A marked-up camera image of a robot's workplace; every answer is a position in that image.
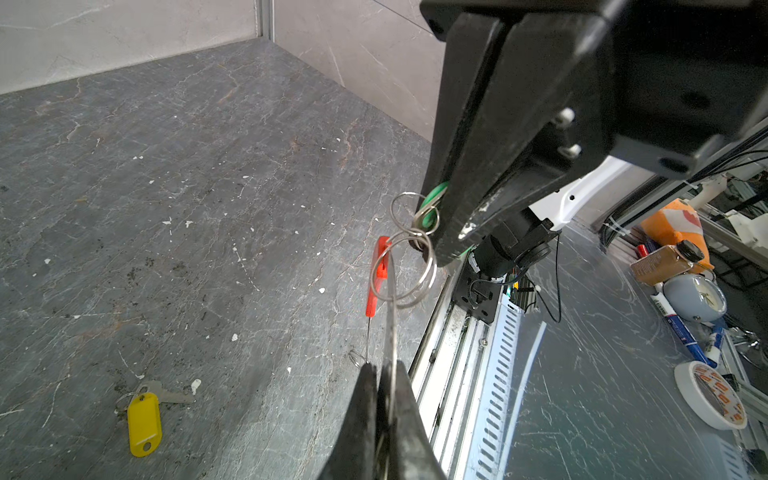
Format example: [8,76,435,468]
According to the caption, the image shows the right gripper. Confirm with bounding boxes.
[420,1,767,266]

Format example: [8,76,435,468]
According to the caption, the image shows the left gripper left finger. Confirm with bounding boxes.
[318,363,377,480]

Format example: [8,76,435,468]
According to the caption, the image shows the white tape roll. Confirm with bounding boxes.
[674,361,748,430]

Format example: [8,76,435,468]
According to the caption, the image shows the metal keyring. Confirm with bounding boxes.
[347,190,442,415]

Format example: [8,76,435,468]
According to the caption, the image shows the white ceramic cup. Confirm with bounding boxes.
[663,274,728,324]

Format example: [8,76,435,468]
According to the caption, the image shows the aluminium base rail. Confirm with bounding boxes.
[410,262,507,479]

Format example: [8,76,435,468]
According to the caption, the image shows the green tagged key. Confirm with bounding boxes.
[413,181,449,232]

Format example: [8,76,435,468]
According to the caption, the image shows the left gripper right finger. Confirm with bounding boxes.
[377,361,446,479]

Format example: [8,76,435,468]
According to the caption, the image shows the slotted cable duct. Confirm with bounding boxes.
[463,295,523,479]

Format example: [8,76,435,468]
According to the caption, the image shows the blue marker pen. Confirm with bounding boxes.
[650,292,714,366]

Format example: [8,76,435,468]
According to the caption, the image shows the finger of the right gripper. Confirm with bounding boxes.
[419,11,511,205]

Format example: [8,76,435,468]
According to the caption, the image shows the brown bottle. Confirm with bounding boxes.
[630,240,704,286]

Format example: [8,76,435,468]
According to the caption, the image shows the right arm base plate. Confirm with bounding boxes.
[452,263,505,325]

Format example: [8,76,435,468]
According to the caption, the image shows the yellow tagged key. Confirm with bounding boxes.
[116,379,197,458]

